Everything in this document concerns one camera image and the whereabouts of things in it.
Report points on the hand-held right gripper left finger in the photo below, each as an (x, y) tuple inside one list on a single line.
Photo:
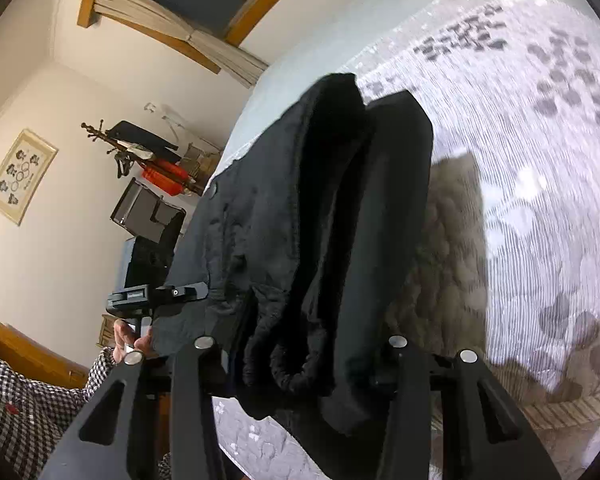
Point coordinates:
[(200, 375)]

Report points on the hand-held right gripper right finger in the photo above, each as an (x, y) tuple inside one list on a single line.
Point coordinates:
[(405, 375)]

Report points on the black pants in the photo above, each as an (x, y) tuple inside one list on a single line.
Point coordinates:
[(305, 210)]

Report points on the person's left hand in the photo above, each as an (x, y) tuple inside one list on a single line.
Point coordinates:
[(125, 335)]

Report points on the small wooden cabinet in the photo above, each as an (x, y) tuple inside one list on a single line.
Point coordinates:
[(107, 330)]

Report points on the black chair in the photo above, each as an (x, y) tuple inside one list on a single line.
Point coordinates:
[(140, 210)]

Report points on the red bag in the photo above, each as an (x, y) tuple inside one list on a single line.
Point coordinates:
[(165, 177)]

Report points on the black jacket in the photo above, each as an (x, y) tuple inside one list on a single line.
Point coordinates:
[(140, 135)]

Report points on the wooden coat rack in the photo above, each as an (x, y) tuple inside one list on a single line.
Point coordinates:
[(100, 135)]

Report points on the clear clothes hanger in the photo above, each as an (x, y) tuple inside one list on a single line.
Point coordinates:
[(172, 112)]

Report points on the white lace bedspread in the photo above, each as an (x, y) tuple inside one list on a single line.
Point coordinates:
[(530, 185)]

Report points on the beige curtain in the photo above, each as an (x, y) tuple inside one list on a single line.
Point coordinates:
[(220, 50)]

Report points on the wooden framed window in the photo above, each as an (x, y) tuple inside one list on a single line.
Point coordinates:
[(200, 5)]

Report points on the wooden bed frame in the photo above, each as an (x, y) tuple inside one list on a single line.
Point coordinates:
[(30, 355)]

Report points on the framed wall picture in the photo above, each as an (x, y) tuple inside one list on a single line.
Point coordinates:
[(22, 175)]

